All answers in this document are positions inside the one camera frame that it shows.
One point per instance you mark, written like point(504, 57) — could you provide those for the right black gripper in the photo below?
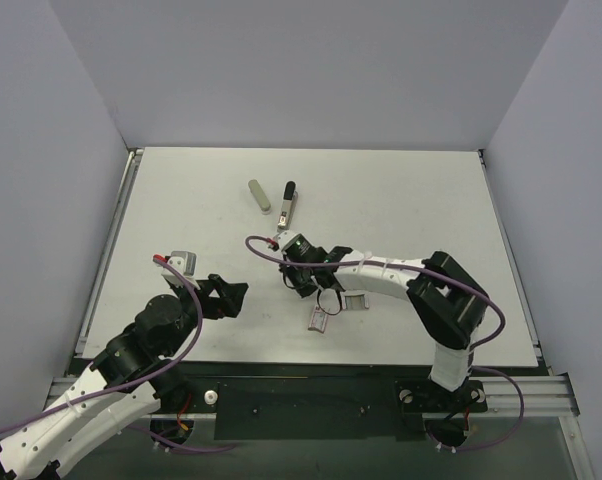
point(291, 273)

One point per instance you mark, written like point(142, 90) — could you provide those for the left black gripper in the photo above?
point(210, 298)

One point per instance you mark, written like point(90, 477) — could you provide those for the red white staple box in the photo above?
point(318, 320)

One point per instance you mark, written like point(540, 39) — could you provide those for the large black beige stapler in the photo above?
point(289, 199)

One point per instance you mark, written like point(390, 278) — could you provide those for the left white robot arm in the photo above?
point(131, 377)

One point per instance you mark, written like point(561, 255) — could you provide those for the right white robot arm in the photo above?
point(445, 297)

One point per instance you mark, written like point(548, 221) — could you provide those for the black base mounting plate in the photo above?
point(261, 401)

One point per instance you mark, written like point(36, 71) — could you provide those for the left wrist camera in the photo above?
point(184, 262)

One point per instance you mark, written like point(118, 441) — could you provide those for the aluminium frame rail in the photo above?
point(122, 199)

